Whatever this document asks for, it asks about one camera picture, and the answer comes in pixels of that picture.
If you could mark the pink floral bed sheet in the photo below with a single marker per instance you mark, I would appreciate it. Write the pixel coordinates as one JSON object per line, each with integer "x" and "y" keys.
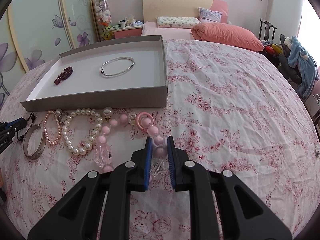
{"x": 228, "y": 108}

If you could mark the floral sliding wardrobe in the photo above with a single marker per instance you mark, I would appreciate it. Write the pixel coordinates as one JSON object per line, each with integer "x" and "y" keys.
{"x": 36, "y": 31}

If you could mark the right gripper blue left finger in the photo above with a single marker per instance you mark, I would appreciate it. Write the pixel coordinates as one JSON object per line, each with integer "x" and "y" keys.
{"x": 140, "y": 176}

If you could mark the floral white pillow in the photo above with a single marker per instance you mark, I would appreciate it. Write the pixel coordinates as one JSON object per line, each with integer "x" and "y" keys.
{"x": 176, "y": 22}

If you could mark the beige pink headboard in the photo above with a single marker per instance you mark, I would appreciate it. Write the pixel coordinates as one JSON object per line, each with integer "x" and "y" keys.
{"x": 181, "y": 8}

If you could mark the wide silver cuff bangle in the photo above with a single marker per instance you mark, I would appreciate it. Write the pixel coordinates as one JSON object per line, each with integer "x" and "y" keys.
{"x": 34, "y": 143}

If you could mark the pink nightstand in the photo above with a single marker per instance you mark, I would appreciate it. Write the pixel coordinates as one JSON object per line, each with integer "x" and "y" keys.
{"x": 128, "y": 32}

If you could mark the blue plush robe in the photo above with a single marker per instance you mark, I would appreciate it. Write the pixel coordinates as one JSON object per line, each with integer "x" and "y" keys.
{"x": 307, "y": 67}

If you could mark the clear tube of plush toys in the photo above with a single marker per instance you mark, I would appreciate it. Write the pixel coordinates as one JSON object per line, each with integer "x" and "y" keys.
{"x": 103, "y": 19}

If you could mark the pearl earring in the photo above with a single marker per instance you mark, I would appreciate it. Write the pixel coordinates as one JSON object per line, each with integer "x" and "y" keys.
{"x": 107, "y": 112}

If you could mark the grey cardboard tray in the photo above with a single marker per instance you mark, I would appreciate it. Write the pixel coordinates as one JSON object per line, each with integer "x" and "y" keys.
{"x": 128, "y": 72}

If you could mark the dark wooden chair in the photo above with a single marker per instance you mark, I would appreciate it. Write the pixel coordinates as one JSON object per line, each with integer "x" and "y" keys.
{"x": 266, "y": 31}

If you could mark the salmon folded duvet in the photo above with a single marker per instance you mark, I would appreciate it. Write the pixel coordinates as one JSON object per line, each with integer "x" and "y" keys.
{"x": 227, "y": 34}

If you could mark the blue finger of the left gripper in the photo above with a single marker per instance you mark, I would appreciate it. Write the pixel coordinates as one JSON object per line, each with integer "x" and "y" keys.
{"x": 16, "y": 125}

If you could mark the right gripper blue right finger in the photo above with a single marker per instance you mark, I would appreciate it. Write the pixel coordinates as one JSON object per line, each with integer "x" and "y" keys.
{"x": 176, "y": 159}

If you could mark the white mug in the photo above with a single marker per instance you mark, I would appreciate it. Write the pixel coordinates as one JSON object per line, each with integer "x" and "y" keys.
{"x": 122, "y": 23}

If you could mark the purple patterned pillow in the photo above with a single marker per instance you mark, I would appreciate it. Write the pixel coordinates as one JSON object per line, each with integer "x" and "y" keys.
{"x": 207, "y": 16}

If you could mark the thin silver bangle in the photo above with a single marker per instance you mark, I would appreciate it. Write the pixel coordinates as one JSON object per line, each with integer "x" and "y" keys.
{"x": 116, "y": 67}

